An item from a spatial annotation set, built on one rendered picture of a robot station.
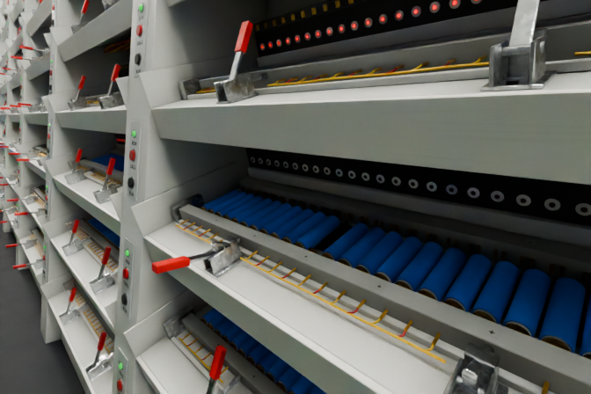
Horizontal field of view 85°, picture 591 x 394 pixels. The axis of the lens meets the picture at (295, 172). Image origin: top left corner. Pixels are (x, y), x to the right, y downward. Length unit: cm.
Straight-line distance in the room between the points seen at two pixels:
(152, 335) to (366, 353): 41
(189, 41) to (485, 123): 46
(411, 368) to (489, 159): 15
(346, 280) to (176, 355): 36
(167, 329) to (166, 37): 45
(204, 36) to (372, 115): 40
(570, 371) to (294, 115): 24
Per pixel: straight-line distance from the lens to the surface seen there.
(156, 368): 59
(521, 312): 29
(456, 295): 29
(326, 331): 30
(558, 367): 26
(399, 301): 28
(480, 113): 20
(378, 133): 23
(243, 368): 50
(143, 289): 58
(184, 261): 37
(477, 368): 24
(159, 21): 55
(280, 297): 33
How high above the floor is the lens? 68
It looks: 4 degrees down
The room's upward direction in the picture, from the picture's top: 5 degrees clockwise
